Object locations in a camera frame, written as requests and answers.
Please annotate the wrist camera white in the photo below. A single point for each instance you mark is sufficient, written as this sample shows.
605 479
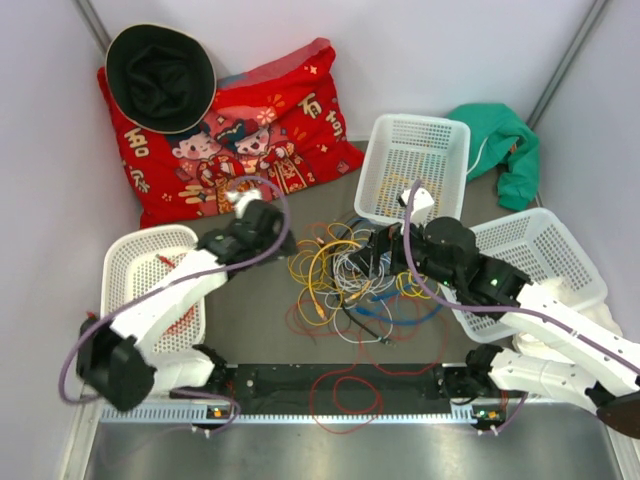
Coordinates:
241 200
423 204

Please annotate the black round hat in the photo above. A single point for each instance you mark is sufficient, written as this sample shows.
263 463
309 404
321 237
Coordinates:
160 78

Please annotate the white basket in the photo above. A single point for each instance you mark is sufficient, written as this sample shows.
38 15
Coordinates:
404 148
135 270
539 244

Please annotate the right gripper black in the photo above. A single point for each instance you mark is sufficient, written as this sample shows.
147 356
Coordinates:
385 240

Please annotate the white basket centre back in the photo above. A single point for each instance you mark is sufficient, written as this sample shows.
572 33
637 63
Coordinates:
404 148

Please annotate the white basket left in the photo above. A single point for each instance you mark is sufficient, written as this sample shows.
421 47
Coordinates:
135 270

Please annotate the white cloth under basket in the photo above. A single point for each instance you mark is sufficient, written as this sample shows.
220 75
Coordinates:
598 313

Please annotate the white basket right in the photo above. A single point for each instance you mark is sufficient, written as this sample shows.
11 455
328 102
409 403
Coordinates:
539 244

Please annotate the green cloth garment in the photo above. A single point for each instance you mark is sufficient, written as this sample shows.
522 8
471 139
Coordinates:
500 139

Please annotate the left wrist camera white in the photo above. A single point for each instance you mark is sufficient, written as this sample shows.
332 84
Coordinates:
241 200

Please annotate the red printed pillow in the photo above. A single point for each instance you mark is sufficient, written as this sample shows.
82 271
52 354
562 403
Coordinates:
280 121

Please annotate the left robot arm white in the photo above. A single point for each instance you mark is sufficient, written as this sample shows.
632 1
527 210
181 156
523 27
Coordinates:
116 356

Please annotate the black base bar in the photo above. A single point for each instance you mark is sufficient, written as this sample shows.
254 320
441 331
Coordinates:
327 389

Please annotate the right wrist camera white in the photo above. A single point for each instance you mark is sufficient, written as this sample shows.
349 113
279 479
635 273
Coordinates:
423 204

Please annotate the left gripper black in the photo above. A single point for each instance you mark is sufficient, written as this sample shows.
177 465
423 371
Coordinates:
284 250

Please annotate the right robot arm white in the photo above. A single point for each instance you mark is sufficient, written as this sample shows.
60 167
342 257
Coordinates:
600 372

